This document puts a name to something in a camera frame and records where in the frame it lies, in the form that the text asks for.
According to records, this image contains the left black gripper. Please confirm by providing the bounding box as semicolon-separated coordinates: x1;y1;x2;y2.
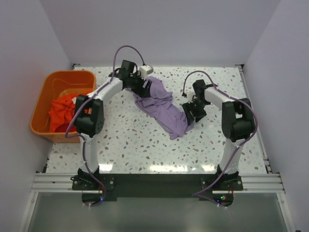
129;71;152;99

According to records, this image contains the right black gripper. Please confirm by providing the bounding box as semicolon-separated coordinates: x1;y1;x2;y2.
183;99;209;125

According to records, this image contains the purple t shirt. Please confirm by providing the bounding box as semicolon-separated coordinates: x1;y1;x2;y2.
133;76;194;140

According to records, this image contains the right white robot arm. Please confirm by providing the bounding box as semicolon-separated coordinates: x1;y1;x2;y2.
183;80;257;190

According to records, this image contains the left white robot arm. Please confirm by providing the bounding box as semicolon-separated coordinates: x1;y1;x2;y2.
73;60;154;189

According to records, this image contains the orange t shirt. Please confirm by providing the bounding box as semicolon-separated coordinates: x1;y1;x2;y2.
48;93;80;132

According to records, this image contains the orange plastic bin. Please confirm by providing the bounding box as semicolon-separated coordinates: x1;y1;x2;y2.
30;70;96;143

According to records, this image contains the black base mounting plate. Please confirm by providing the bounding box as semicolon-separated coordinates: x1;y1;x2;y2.
70;172;244;206

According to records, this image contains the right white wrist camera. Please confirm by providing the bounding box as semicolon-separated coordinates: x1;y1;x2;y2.
187;92;199;103

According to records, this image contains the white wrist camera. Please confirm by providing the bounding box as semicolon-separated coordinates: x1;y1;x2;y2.
139;65;154;79
187;92;199;103

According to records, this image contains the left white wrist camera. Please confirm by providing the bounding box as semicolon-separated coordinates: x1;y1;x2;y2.
139;65;154;79

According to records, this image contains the aluminium frame rail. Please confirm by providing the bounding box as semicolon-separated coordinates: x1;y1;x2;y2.
30;173;285;193

